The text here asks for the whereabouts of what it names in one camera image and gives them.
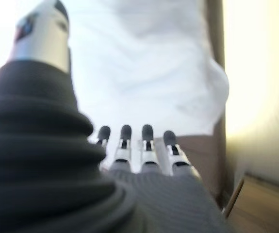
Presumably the wooden nightstand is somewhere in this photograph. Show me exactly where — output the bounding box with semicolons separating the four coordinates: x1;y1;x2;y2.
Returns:
222;173;279;233

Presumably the white duvet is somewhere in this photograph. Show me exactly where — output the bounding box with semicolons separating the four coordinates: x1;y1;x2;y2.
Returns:
63;0;230;176

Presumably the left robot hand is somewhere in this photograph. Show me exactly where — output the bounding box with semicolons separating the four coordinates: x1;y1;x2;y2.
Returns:
0;0;235;233

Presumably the brown upholstered bed frame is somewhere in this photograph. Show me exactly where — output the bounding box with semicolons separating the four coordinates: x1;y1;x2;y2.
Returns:
153;0;237;212

